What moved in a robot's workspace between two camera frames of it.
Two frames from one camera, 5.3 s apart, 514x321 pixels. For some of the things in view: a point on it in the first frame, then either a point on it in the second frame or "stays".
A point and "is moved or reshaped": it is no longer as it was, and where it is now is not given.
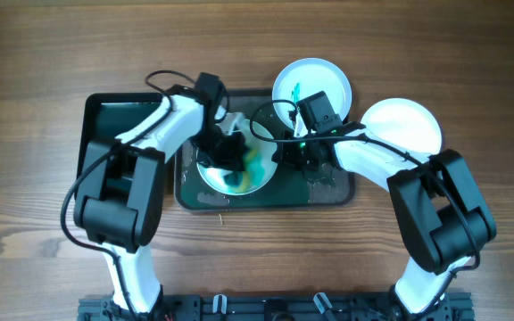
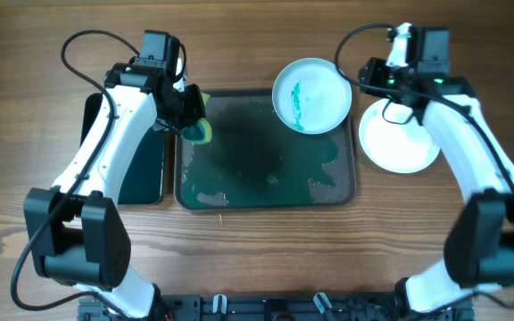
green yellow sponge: (253, 173) is moved or reshaped
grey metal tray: (289, 186) stays
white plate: (258, 169) to (393, 138)
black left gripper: (227, 152) to (190, 110)
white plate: (406, 122) stays
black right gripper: (304, 157) to (393, 101)
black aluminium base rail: (277, 308) stays
